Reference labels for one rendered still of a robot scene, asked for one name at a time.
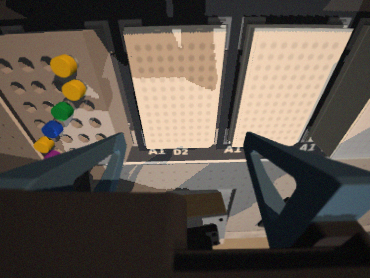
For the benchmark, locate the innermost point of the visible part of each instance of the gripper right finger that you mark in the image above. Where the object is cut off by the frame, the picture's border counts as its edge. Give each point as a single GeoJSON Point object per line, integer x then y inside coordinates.
{"type": "Point", "coordinates": [326, 190]}

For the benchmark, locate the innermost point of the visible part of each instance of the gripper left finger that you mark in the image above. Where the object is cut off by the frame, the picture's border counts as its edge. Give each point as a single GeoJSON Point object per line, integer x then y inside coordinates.
{"type": "Point", "coordinates": [58, 173]}

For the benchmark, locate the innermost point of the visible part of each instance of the beige benchtop instrument with black keypad panel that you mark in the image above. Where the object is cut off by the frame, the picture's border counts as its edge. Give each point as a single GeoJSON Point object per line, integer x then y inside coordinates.
{"type": "Point", "coordinates": [8, 162]}

